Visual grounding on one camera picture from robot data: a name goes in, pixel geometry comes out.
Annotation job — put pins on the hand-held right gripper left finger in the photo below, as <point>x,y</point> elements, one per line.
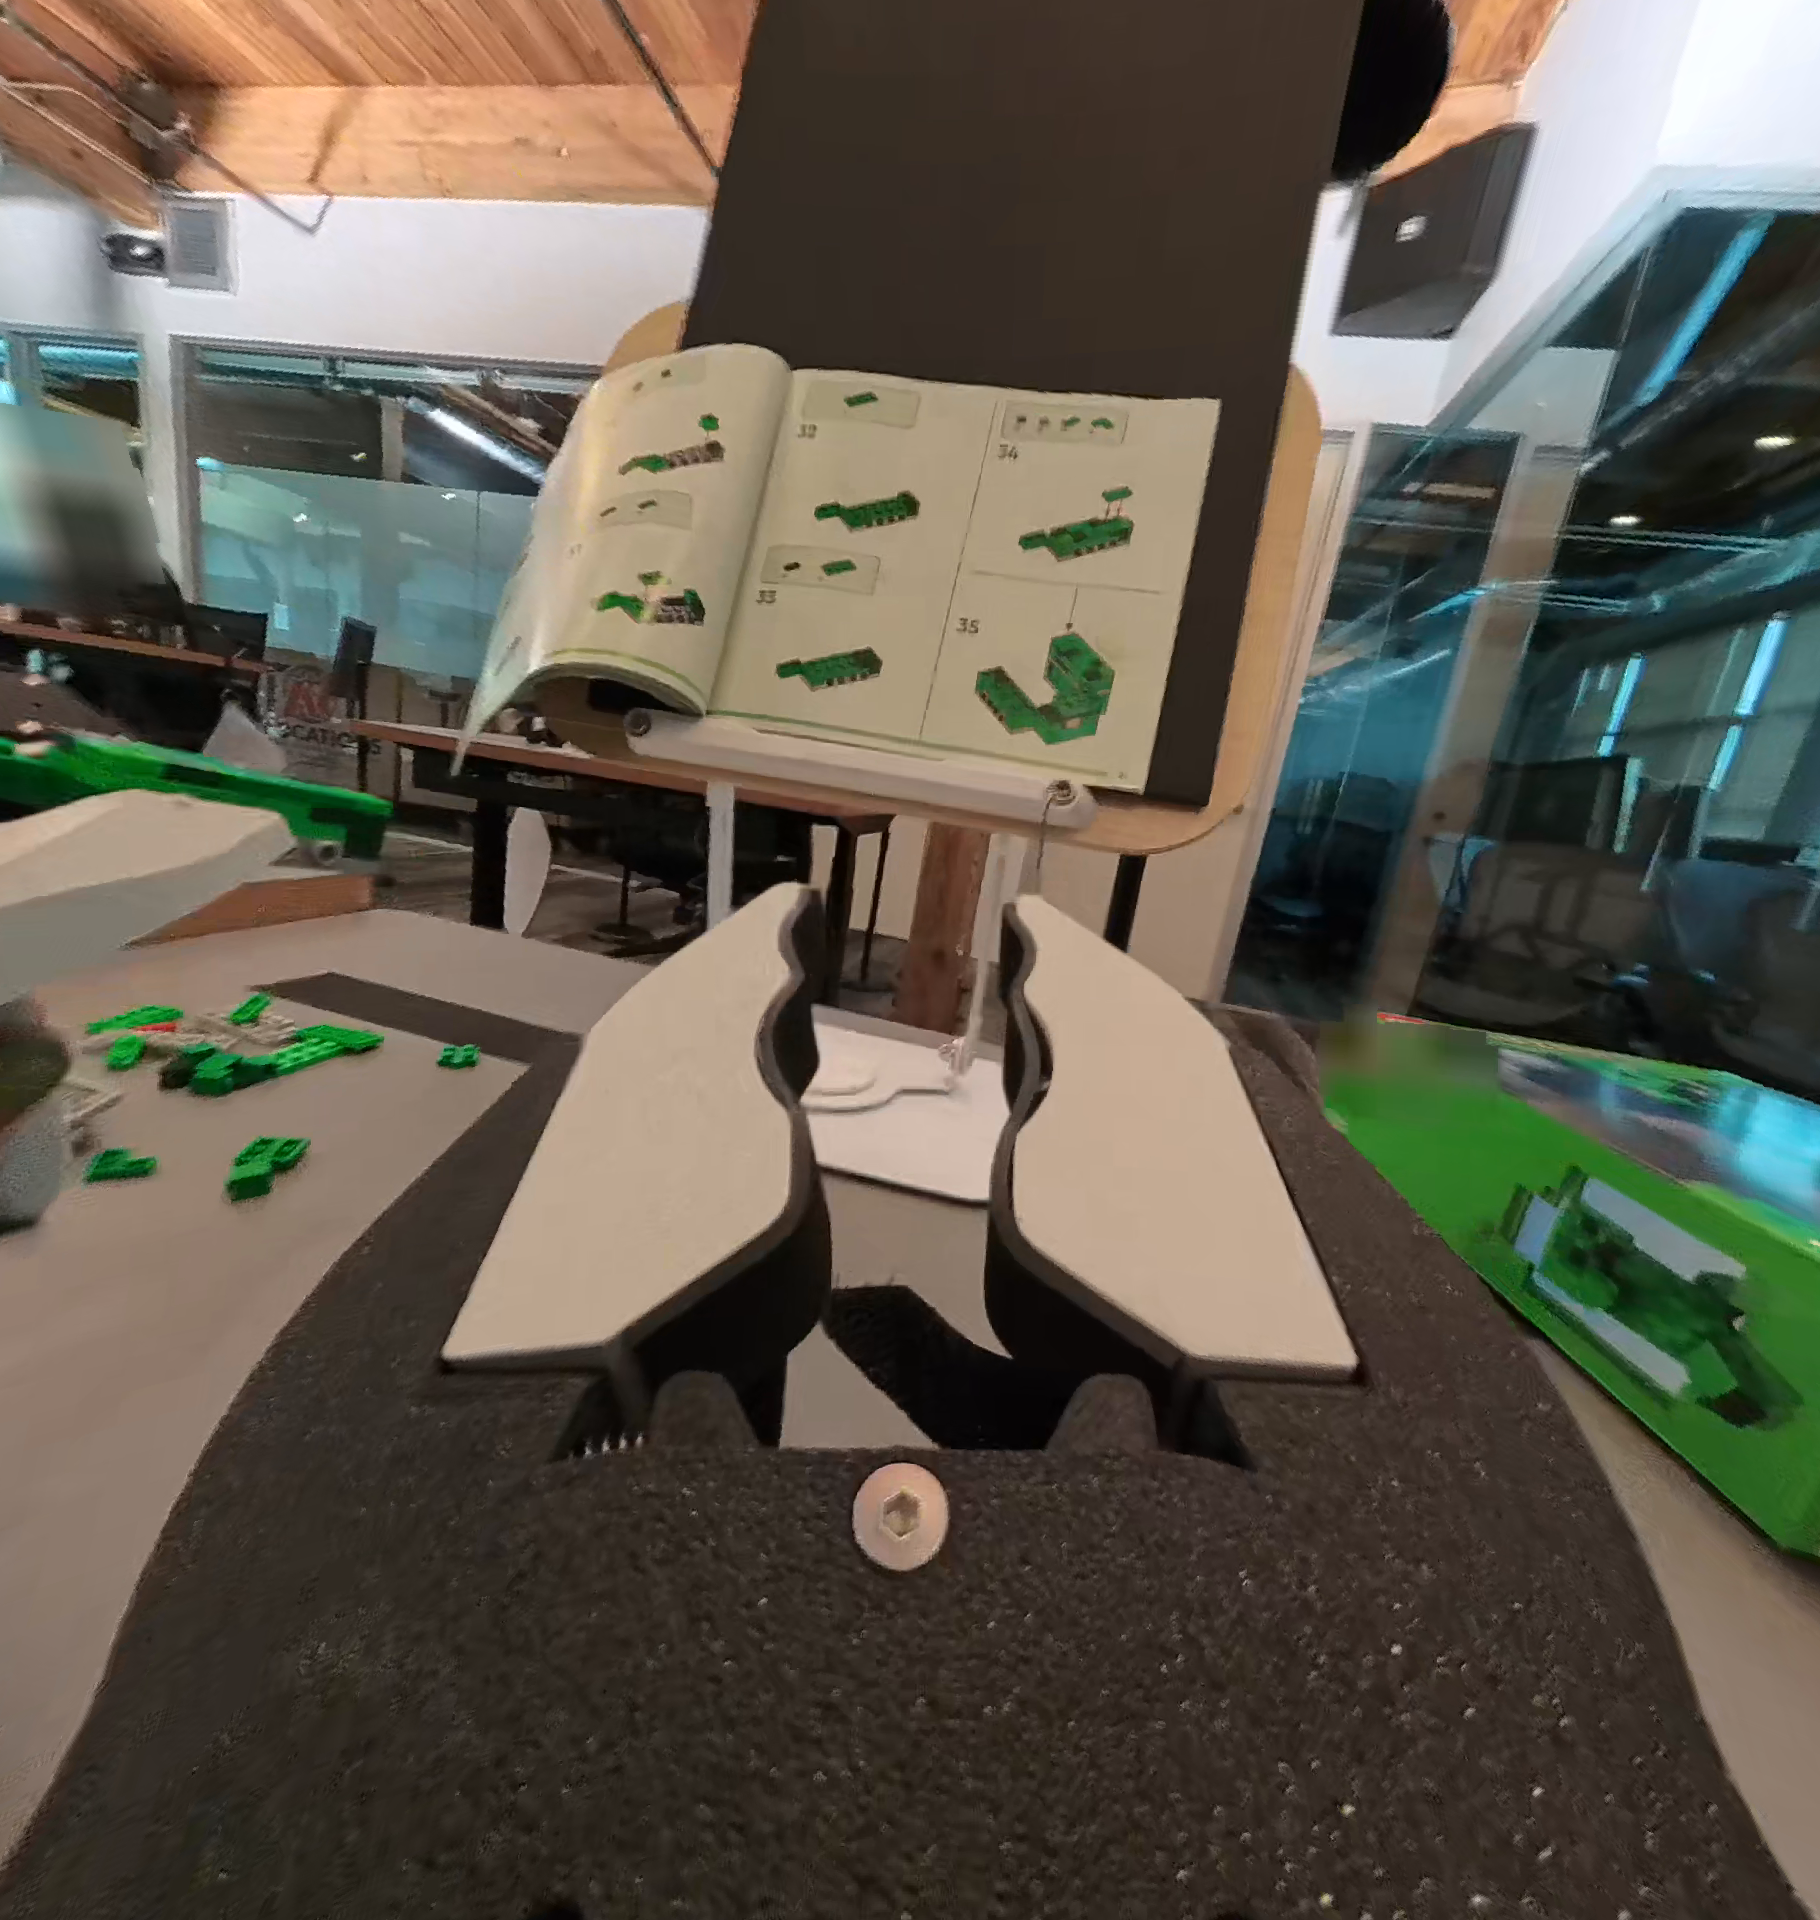
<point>658,1155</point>

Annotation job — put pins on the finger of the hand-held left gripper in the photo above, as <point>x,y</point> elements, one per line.
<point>102,874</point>

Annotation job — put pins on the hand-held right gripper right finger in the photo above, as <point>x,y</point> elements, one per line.
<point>1170,1185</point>

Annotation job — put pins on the green toy brick assembly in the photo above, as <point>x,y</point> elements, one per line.
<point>176,772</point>

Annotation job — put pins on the background work desk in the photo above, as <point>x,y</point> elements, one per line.
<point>102,640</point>

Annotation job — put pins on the long wooden background desk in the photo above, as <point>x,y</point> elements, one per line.
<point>622,758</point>

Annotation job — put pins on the grey desk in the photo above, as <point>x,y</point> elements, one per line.
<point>176,1350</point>

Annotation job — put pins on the person's left hand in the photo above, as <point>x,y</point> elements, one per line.
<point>0,1075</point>

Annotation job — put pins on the wood-edged neighbouring table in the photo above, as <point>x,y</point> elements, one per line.
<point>283,902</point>

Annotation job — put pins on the pile of loose toy bricks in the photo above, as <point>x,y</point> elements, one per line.
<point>263,1060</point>

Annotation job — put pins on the printed cardboard box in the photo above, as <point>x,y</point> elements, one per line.
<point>311,720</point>

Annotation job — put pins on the black office chair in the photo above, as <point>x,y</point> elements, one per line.
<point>658,874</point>

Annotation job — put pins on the green toy set box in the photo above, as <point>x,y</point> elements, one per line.
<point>1454,1171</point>

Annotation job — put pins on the black monitor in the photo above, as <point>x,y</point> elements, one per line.
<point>349,661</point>

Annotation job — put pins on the open building instruction booklet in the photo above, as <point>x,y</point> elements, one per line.
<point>880,600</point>

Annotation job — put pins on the black board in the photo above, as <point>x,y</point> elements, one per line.
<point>1028,197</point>

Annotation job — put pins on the black round object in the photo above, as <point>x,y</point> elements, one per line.
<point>1386,90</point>

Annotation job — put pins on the wooden post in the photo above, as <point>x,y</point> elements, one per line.
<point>941,933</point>

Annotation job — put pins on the black wall camera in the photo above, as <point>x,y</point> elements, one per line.
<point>132,244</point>

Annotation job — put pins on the grey wall vent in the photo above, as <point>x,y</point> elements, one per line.
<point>199,244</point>

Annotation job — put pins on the black wall speaker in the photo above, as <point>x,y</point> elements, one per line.
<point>1432,226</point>

